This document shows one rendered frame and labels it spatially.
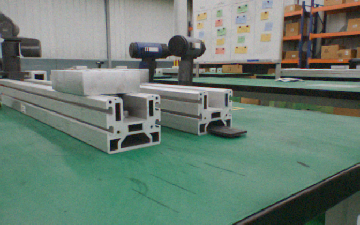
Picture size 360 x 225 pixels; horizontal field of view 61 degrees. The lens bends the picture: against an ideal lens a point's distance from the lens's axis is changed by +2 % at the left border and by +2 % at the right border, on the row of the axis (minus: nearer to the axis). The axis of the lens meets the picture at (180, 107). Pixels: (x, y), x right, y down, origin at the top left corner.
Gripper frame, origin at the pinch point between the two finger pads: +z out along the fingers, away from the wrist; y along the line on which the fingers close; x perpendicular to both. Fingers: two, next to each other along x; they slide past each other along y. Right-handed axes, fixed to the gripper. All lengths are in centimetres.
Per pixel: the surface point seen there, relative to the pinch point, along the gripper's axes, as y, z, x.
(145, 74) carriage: 24, -9, -52
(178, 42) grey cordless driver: 28, -18, -61
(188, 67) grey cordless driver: 33, -11, -60
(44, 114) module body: -5, 0, -53
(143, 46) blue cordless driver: 35, -18, -34
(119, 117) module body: -2, -3, -84
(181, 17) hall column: 568, -155, 580
